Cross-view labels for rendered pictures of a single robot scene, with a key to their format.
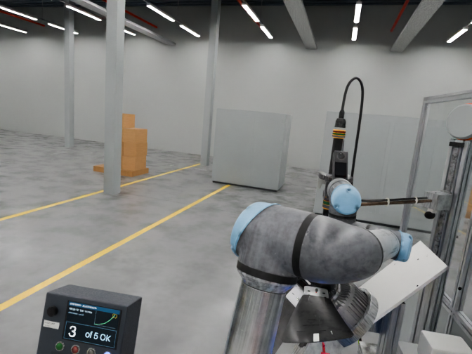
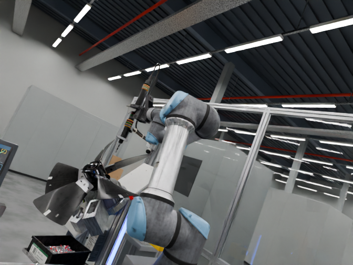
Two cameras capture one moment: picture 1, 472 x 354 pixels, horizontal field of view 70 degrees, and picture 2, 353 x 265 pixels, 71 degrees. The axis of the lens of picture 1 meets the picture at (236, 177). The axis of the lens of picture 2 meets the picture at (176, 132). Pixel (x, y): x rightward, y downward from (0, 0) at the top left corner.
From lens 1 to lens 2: 78 cm
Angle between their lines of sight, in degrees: 54
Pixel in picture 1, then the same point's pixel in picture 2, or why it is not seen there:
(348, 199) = not seen: hidden behind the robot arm
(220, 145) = not seen: outside the picture
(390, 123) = (74, 111)
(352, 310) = not seen: hidden behind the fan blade
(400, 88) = (73, 93)
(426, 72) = (92, 91)
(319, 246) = (215, 113)
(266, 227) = (193, 101)
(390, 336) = (125, 213)
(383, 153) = (64, 130)
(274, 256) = (196, 114)
